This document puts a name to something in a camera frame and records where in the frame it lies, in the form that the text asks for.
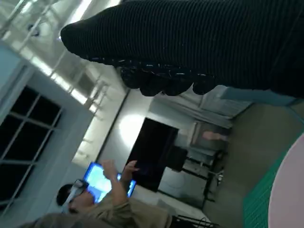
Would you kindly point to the large black screen panel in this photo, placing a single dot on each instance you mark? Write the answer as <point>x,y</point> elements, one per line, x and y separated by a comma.
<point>152,154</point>

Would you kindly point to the green cutting mat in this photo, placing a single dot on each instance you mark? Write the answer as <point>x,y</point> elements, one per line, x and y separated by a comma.
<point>266,190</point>

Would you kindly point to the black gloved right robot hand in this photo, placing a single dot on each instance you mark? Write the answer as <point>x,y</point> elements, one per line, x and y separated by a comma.
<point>190,40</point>

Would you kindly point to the white VR headset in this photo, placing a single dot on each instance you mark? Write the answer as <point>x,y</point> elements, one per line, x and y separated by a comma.
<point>76,190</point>

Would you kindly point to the blue lit monitor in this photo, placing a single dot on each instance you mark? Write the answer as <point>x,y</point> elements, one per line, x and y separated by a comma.
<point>97,180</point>

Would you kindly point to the person with headset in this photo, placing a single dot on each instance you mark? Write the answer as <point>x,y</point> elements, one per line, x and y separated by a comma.
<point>107,213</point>

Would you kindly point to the black box speaker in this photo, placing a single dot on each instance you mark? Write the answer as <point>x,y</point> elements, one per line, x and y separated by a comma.
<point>178,158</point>

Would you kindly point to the pink bowl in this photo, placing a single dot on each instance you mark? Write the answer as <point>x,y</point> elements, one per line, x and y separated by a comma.
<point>289,190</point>

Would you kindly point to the dark grid window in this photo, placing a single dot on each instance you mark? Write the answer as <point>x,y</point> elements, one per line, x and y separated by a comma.
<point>23,147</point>

